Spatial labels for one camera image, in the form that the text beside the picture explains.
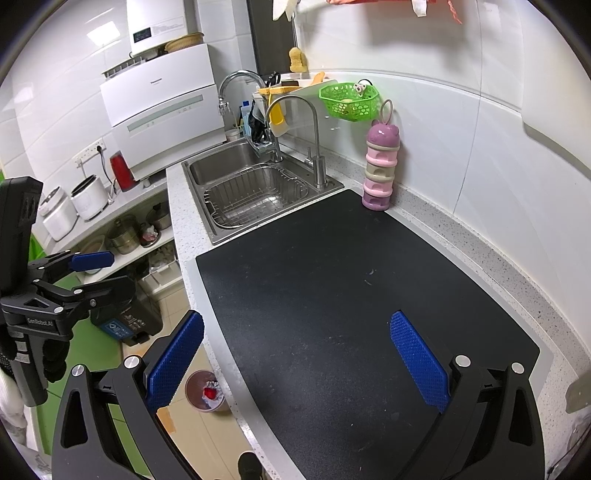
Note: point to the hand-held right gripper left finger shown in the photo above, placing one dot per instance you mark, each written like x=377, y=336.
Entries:
x=178, y=360

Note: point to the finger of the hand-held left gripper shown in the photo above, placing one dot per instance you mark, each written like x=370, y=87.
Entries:
x=106, y=288
x=92, y=261

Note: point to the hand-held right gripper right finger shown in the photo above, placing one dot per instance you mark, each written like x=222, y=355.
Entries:
x=418, y=364

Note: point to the pink waste bin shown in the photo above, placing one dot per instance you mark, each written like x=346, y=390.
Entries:
x=194, y=392

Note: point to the person's left forearm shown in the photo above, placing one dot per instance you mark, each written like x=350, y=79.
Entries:
x=11, y=415

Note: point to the metal bowl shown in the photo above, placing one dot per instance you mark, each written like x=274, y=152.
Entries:
x=92, y=254

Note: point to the steel cooking pot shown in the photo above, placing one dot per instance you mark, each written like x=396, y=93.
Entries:
x=123, y=237

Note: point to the white rice cooker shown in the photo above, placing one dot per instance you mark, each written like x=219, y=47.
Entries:
x=90, y=198
x=57, y=217

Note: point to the white storage shelf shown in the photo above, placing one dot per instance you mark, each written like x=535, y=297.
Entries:
x=138, y=203

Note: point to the small dark pot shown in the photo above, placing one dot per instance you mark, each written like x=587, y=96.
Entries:
x=159, y=217

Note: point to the red kettle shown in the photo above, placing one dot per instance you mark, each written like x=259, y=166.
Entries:
x=122, y=170

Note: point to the black rubber mat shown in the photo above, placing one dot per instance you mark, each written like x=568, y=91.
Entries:
x=346, y=300

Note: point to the person's black shoe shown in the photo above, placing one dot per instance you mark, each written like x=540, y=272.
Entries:
x=250, y=467

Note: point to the white countertop dishwasher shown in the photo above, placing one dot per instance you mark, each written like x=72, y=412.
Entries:
x=161, y=106

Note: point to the stainless steel sink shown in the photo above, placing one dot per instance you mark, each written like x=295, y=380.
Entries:
x=249, y=194

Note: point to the pink stacked container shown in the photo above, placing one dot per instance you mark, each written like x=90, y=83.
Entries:
x=378, y=175

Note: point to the utensil caddy with brushes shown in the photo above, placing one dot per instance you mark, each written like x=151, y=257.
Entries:
x=251, y=124

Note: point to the thin gooseneck steel faucet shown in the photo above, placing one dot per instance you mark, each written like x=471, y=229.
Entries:
x=318, y=170

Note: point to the chrome kitchen faucet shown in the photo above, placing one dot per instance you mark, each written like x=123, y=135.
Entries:
x=235, y=76

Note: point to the yellow plastic holder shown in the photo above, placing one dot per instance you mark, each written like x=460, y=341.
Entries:
x=277, y=117

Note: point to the wicker basket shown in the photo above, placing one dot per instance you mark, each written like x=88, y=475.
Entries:
x=184, y=42

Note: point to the white water heater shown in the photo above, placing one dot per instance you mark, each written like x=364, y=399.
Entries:
x=157, y=23

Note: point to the green plastic basket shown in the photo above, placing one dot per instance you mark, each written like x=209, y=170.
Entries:
x=348, y=108

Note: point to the yellow hanging sponge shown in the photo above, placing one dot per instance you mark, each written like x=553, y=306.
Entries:
x=298, y=60

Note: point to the white wall socket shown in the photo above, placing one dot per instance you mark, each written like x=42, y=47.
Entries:
x=90, y=152

